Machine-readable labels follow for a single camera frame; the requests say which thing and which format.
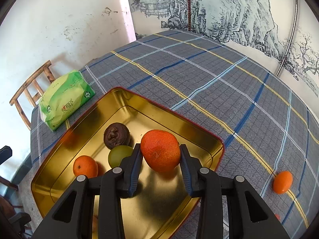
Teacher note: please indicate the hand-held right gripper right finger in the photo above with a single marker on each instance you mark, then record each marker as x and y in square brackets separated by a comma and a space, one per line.
[185, 169]

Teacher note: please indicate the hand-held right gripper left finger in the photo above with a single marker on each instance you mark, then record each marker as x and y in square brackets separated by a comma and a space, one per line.
[135, 169]

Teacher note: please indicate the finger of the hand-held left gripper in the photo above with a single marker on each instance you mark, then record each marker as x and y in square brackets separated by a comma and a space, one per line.
[21, 220]
[5, 154]

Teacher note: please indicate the green round fruit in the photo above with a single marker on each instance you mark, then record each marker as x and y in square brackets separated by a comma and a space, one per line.
[118, 155]

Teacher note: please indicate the large orange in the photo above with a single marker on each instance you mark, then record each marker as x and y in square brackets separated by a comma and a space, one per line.
[160, 151]

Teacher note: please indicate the dark brown round fruit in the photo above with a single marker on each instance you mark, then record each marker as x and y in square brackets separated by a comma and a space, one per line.
[116, 134]

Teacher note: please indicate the small orange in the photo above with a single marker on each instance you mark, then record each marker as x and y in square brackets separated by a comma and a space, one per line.
[84, 166]
[282, 182]

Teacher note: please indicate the red and gold tin box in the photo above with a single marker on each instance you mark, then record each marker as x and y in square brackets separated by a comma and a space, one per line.
[149, 119]

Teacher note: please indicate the green tissue pack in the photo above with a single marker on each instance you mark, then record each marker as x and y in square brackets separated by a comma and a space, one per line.
[67, 97]

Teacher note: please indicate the wooden chair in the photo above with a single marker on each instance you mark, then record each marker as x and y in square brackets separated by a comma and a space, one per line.
[46, 67]

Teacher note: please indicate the red tomato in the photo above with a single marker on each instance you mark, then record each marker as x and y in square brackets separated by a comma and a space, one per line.
[277, 217]

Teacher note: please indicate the ink landscape wall painting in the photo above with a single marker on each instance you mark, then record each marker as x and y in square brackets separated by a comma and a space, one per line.
[224, 10]

